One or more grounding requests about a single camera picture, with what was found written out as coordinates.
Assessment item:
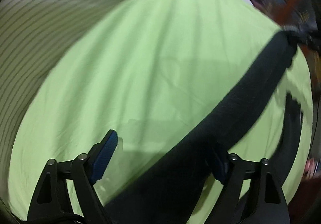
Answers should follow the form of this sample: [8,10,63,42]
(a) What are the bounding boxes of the dark navy pants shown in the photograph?
[105,31,302,223]

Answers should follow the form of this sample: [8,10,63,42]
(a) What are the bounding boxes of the person's right hand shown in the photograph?
[304,158,320,179]

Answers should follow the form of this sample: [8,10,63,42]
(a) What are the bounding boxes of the light green bed sheet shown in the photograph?
[8,0,313,223]

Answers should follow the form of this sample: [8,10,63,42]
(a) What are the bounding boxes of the green striped blanket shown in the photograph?
[0,0,204,189]

